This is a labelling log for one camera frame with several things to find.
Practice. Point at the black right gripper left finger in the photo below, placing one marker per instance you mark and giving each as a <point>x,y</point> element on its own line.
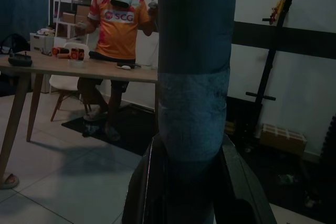
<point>147,187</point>

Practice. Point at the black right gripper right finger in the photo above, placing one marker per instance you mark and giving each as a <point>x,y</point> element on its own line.
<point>241,197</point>

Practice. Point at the white VR controller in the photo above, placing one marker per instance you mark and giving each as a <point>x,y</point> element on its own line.
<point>153,3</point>
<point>78,24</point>

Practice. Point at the black floor mat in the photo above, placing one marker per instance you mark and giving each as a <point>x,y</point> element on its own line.
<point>134,137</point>

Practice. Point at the person's right hand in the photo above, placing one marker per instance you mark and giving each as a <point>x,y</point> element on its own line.
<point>84,28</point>

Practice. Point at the person's left hand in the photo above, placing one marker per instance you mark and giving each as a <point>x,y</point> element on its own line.
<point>152,12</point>

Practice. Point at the cardboard box with white insert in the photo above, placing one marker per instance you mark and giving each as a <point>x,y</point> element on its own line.
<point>283,140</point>

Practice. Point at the blue crumpled cloth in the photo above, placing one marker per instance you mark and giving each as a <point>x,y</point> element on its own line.
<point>92,129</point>

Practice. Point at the black foam puzzle mat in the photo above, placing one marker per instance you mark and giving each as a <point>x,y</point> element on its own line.
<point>328,137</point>

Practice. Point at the white computer mouse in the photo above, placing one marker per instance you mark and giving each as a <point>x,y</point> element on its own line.
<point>124,67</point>

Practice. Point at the white chair with wooden legs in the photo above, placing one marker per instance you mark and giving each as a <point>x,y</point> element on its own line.
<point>65,82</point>

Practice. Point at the light wooden table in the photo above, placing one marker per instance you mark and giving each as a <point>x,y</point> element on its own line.
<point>78,73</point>

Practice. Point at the bare foot in beige sandal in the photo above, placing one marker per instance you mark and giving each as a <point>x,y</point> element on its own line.
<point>8,180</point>

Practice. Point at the black metal stand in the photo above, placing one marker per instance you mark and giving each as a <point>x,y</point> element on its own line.
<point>273,51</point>

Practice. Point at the orange black cube device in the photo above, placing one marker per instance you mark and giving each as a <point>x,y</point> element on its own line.
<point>77,54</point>

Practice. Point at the man in orange jersey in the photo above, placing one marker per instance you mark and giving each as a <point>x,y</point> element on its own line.
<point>118,37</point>

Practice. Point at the orange black cylinder device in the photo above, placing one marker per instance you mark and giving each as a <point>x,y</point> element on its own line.
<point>60,51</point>

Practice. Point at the white drawer cabinet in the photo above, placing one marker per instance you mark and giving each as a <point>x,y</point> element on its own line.
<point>42,43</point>

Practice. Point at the brown cardboard box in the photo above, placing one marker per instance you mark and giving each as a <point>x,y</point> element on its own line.
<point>62,29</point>
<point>69,18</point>
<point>83,11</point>

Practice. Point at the black remote control device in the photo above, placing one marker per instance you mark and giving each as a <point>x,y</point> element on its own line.
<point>19,60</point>

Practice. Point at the yellow red tool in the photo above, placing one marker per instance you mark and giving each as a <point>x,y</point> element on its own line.
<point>278,6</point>

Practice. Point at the black bag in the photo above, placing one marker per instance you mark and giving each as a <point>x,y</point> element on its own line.
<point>14,43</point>

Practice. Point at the blue curtain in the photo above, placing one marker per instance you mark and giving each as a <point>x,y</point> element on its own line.
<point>23,3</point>

